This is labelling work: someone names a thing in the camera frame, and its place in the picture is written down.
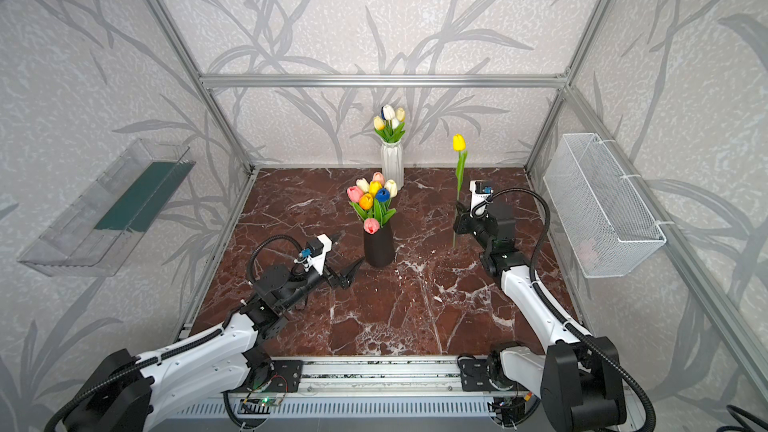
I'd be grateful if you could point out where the black cylindrical vase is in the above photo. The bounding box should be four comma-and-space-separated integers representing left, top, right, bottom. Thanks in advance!
363, 223, 395, 268

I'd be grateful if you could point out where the pink artificial tulip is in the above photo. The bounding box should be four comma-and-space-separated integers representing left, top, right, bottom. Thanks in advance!
363, 218, 381, 235

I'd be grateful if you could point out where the orange pink tulip bundle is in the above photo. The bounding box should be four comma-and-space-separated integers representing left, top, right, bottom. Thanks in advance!
346, 172, 385, 221

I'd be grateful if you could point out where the small yellow tulip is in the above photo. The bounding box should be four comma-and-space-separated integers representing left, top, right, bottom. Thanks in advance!
451, 133, 469, 248

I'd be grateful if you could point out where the white ribbed ceramic vase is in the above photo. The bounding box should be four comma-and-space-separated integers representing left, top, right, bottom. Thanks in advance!
380, 142, 404, 189

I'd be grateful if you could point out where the bright yellow artificial tulip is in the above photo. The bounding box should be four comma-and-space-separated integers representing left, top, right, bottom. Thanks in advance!
373, 116, 405, 143

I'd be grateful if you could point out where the white artificial tulip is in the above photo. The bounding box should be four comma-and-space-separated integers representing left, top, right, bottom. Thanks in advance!
381, 104, 396, 121

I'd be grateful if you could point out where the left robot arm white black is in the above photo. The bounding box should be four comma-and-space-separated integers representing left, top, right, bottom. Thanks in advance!
45, 259, 364, 431

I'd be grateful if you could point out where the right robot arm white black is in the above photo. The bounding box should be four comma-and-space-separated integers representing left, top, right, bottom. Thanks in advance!
454, 202, 627, 431

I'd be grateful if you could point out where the green circuit board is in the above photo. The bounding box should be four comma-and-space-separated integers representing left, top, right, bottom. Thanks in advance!
241, 396, 284, 413

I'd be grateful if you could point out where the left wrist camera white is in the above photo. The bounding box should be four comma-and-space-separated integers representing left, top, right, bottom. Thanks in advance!
294, 234, 333, 276

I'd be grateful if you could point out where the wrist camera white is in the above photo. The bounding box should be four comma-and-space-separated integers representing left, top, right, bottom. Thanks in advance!
469, 180, 494, 216
294, 234, 333, 276

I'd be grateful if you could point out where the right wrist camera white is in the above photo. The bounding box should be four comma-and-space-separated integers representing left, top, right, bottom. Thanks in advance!
469, 180, 494, 216

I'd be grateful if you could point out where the white wire mesh basket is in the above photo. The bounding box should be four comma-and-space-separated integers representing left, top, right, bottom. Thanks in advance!
544, 133, 667, 279

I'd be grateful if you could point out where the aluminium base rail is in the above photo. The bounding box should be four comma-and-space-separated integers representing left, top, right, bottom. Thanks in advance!
149, 355, 631, 421

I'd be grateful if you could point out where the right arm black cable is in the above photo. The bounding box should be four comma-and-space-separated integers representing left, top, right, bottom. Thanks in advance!
470, 187, 657, 432

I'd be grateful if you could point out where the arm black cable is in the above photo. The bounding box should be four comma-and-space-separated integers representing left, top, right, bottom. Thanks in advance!
43, 326, 226, 432
470, 187, 657, 432

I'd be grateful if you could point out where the clear plastic wall tray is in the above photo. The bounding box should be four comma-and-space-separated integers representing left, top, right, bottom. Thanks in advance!
18, 139, 195, 277

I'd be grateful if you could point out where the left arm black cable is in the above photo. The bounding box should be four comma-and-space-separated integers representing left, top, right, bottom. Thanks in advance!
43, 326, 226, 432

